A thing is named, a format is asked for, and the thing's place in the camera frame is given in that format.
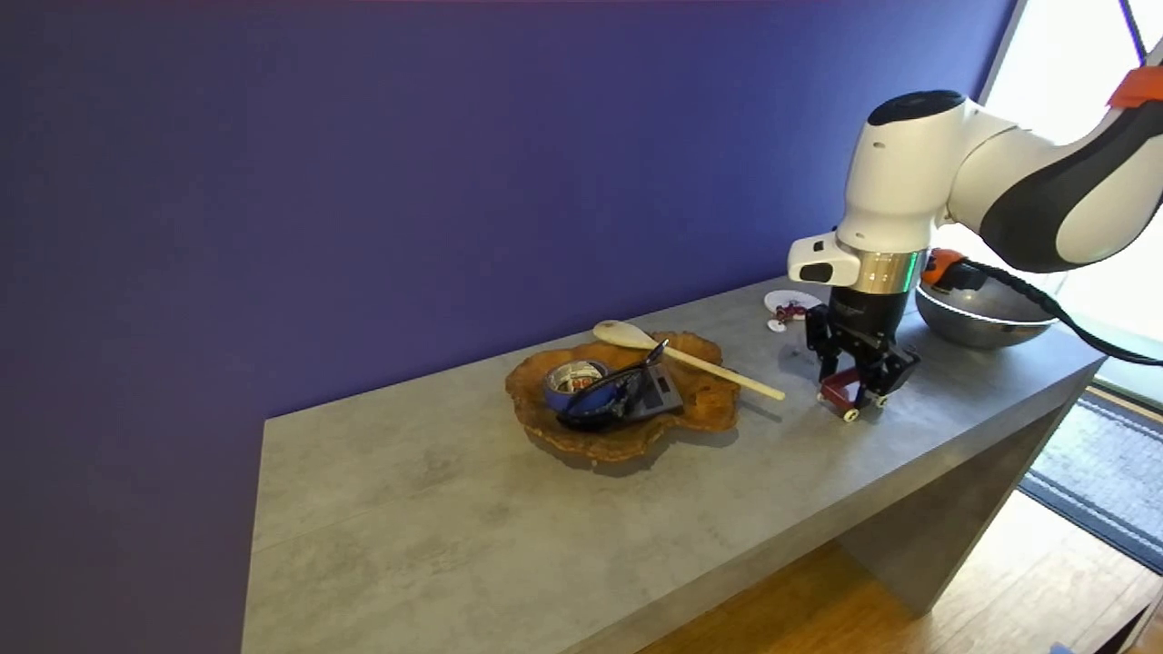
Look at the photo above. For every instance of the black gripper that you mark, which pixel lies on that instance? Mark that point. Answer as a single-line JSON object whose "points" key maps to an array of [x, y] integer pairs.
{"points": [[870, 316]]}

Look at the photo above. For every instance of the red toy trolley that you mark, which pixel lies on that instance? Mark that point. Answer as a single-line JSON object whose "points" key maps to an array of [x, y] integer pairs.
{"points": [[842, 386]]}

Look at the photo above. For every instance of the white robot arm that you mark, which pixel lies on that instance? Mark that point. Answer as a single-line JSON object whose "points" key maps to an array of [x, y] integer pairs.
{"points": [[915, 167]]}

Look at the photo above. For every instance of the toy penny-farthing bicycle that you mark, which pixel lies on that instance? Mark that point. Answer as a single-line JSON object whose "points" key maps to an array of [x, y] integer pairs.
{"points": [[786, 305]]}

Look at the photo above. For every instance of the small orange object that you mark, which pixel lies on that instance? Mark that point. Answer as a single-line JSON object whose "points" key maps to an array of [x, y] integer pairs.
{"points": [[942, 268]]}

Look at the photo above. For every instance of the large metal bowl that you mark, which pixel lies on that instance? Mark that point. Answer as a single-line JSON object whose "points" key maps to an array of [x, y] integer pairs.
{"points": [[977, 321]]}

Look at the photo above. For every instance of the wooden spoon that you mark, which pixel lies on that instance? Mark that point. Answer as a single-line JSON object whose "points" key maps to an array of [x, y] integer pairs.
{"points": [[714, 365]]}

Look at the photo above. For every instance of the wooden tray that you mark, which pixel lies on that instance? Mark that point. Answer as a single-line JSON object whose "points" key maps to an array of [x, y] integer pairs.
{"points": [[630, 436]]}

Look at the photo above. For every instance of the black and blue tool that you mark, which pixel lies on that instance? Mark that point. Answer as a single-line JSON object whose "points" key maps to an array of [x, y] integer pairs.
{"points": [[612, 396]]}

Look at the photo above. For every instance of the striped floor mat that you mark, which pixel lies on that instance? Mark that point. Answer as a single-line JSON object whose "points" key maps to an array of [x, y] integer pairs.
{"points": [[1104, 475]]}

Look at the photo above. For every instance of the small white cup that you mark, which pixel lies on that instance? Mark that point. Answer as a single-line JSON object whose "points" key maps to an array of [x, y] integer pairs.
{"points": [[573, 375]]}

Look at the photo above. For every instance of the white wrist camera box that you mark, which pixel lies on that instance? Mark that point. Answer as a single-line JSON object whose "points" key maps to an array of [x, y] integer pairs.
{"points": [[824, 260]]}

